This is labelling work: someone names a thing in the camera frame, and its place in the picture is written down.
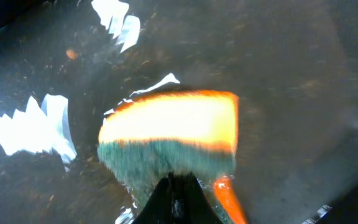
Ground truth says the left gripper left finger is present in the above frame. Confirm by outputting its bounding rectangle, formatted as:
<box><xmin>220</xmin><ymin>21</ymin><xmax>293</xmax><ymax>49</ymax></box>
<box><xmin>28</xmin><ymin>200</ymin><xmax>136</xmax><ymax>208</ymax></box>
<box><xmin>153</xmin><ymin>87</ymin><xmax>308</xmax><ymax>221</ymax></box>
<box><xmin>132</xmin><ymin>173</ymin><xmax>174</xmax><ymax>224</ymax></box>

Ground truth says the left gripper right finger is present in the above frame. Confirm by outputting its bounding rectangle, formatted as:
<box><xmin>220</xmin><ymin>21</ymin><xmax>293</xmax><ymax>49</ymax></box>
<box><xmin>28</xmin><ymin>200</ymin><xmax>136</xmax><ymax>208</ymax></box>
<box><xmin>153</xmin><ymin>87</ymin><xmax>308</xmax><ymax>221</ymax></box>
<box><xmin>174</xmin><ymin>173</ymin><xmax>222</xmax><ymax>224</ymax></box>

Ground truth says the black rectangular water tray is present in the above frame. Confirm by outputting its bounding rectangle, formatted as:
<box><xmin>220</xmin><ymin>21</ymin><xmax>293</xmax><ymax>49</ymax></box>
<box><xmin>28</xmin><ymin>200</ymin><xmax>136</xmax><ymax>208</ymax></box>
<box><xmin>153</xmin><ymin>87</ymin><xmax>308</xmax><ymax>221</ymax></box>
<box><xmin>0</xmin><ymin>1</ymin><xmax>358</xmax><ymax>223</ymax></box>

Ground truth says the green and orange sponge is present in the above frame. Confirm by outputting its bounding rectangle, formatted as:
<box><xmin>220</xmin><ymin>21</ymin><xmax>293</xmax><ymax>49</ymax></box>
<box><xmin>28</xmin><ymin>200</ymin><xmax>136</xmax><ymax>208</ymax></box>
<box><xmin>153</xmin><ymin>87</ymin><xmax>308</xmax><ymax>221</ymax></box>
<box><xmin>97</xmin><ymin>90</ymin><xmax>247</xmax><ymax>223</ymax></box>

